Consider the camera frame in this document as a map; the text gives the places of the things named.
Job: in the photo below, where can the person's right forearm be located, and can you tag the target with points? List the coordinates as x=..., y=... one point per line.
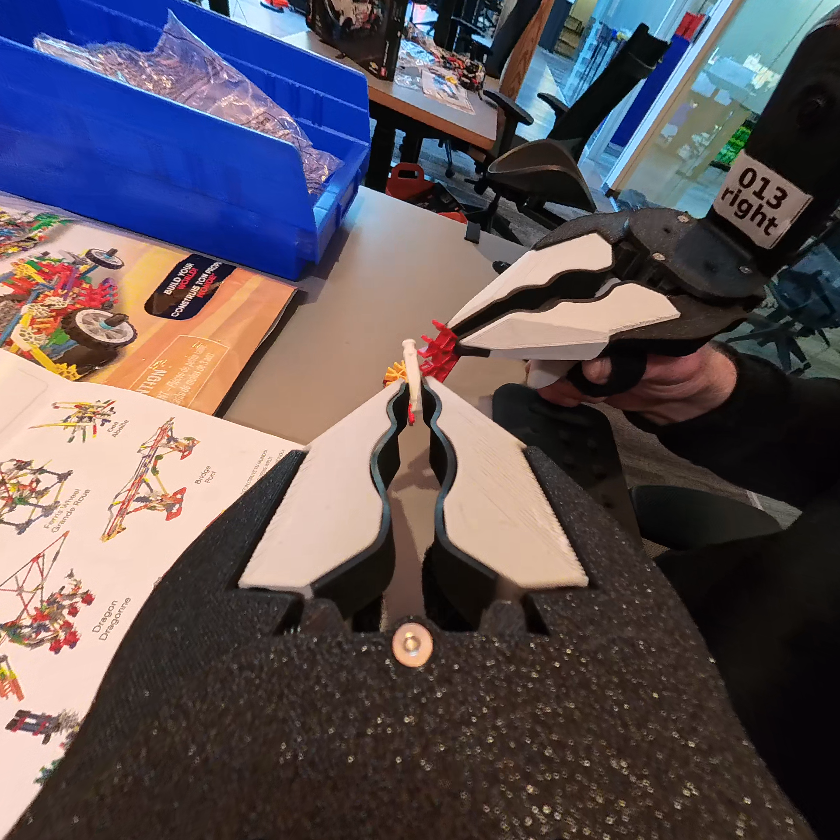
x=774, y=433

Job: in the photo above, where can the person's black clothed torso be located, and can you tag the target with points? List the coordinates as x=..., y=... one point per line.
x=774, y=656

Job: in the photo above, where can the black dimpled office chair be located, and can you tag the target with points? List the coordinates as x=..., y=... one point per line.
x=577, y=453

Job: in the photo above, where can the black curved back office chair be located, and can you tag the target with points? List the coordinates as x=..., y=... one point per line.
x=544, y=170

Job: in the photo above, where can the background wooden desk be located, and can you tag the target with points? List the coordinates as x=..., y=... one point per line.
x=433, y=121

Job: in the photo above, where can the black tall back office chair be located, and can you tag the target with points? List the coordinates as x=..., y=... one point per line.
x=623, y=72

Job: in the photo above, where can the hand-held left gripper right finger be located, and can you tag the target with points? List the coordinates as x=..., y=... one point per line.
x=505, y=512

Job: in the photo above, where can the person's right hand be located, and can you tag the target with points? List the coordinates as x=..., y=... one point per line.
x=682, y=387

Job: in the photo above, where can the white toy rod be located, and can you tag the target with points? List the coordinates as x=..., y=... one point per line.
x=411, y=374

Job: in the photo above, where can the orange printed toy packaging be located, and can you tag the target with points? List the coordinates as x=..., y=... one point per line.
x=216, y=328

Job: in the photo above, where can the black printed box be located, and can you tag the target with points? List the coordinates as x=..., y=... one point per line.
x=354, y=39

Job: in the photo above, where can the glass door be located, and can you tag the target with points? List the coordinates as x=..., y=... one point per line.
x=695, y=79

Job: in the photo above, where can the wooden pillar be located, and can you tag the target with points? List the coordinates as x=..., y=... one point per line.
x=528, y=46

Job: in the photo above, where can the clear bags of toy parts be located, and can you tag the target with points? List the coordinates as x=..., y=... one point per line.
x=446, y=72

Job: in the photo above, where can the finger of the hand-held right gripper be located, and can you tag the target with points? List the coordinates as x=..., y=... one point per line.
x=558, y=325
x=551, y=266

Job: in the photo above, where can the dark blue office chair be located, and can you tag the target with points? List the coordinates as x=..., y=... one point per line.
x=800, y=295

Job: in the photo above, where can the white printed instruction leaflet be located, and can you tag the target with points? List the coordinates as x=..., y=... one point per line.
x=98, y=525

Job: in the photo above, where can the red toy connector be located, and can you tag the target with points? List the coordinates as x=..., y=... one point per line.
x=438, y=351

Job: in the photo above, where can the blue plastic storage bin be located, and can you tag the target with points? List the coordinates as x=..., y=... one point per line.
x=131, y=177

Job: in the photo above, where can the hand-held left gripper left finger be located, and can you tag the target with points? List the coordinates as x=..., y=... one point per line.
x=321, y=512

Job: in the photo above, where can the yellow toy connector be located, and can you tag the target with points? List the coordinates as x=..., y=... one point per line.
x=396, y=375

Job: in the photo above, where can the clear plastic bag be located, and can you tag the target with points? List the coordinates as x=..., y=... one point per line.
x=197, y=79

